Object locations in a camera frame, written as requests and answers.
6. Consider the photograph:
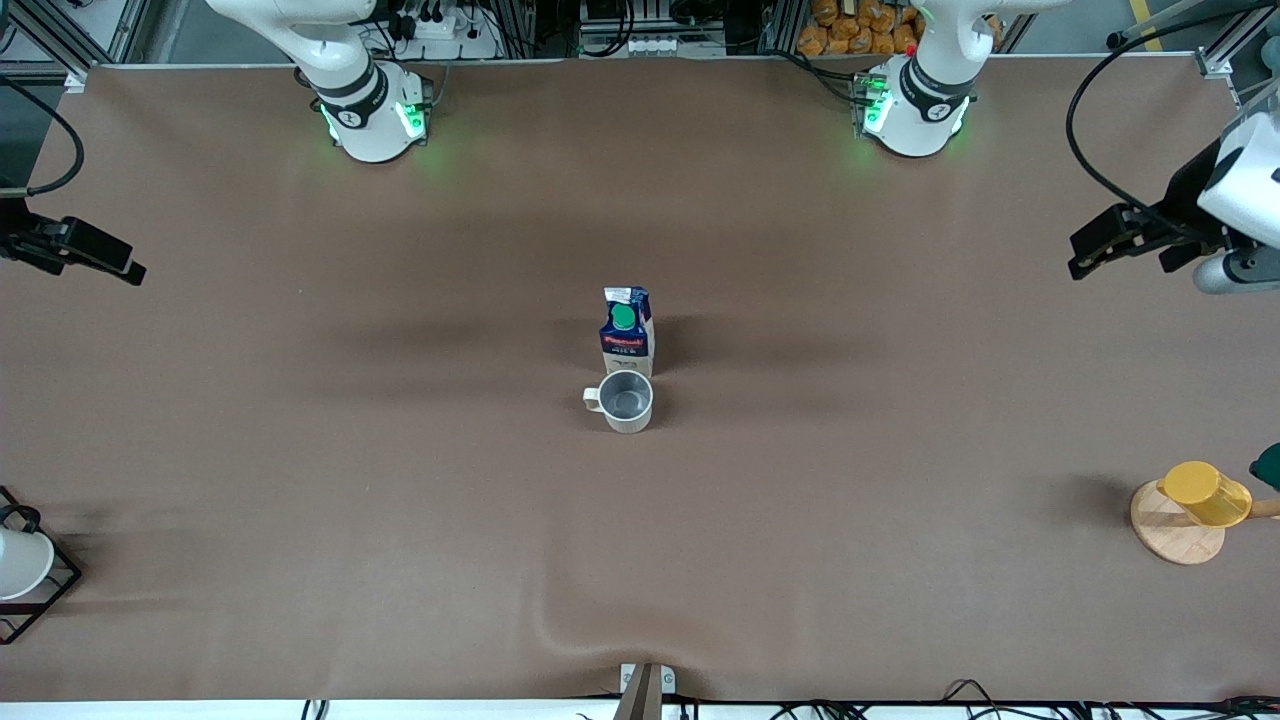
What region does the blue white milk carton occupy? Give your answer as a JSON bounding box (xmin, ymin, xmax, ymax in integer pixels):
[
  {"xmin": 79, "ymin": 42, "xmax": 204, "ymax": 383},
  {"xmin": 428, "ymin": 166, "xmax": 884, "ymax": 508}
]
[{"xmin": 598, "ymin": 286, "xmax": 657, "ymax": 379}]

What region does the beige cup with grey inside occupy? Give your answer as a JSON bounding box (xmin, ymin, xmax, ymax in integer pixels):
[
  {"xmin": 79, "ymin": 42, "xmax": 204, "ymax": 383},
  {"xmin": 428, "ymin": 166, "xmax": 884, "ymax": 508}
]
[{"xmin": 583, "ymin": 369, "xmax": 655, "ymax": 435}]

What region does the yellow plastic cup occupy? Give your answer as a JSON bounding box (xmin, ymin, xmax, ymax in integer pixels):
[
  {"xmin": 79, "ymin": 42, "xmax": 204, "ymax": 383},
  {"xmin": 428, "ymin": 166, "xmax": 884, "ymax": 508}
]
[{"xmin": 1157, "ymin": 461, "xmax": 1253, "ymax": 528}]

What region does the wooden mug stand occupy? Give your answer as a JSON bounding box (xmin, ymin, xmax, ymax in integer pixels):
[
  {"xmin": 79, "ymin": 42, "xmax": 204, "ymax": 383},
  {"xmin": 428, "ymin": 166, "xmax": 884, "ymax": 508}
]
[{"xmin": 1130, "ymin": 478, "xmax": 1280, "ymax": 567}]

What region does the white power strip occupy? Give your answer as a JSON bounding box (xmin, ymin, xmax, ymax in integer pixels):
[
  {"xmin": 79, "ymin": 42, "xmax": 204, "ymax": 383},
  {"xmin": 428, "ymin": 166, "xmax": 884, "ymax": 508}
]
[{"xmin": 405, "ymin": 8, "xmax": 501, "ymax": 61}]

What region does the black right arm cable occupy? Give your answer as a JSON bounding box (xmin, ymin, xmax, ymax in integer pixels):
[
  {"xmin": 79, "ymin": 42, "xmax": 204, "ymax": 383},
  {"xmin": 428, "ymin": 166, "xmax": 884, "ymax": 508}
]
[{"xmin": 0, "ymin": 75, "xmax": 87, "ymax": 198}]

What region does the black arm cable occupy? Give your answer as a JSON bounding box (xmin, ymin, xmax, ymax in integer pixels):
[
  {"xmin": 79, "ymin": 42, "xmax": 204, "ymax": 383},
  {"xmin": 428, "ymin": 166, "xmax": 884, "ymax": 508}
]
[
  {"xmin": 1064, "ymin": 20, "xmax": 1280, "ymax": 241},
  {"xmin": 0, "ymin": 75, "xmax": 87, "ymax": 198}
]

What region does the aluminium frame rail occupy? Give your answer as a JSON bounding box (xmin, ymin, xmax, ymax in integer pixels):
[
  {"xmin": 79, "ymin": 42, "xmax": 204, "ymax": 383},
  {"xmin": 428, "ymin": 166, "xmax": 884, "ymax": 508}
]
[
  {"xmin": 15, "ymin": 0, "xmax": 151, "ymax": 93},
  {"xmin": 1195, "ymin": 10, "xmax": 1280, "ymax": 111}
]

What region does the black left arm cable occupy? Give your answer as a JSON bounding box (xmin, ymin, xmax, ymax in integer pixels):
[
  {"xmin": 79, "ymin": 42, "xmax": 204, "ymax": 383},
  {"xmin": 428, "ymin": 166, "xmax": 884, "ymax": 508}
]
[{"xmin": 1064, "ymin": 20, "xmax": 1280, "ymax": 241}]

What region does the black wire rack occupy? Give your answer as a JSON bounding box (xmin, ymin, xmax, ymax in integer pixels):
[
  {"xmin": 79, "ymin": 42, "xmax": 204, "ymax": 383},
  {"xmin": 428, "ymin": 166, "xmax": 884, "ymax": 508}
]
[{"xmin": 0, "ymin": 486, "xmax": 84, "ymax": 646}]

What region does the white mug with black handle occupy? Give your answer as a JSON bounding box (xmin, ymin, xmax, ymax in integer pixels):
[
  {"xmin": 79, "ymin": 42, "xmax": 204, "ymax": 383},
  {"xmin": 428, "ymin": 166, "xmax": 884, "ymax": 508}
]
[{"xmin": 0, "ymin": 505, "xmax": 56, "ymax": 602}]

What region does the silver table edge bracket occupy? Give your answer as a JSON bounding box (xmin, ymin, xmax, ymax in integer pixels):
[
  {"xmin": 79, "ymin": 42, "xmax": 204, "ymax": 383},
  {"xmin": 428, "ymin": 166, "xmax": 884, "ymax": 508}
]
[{"xmin": 615, "ymin": 662, "xmax": 677, "ymax": 720}]

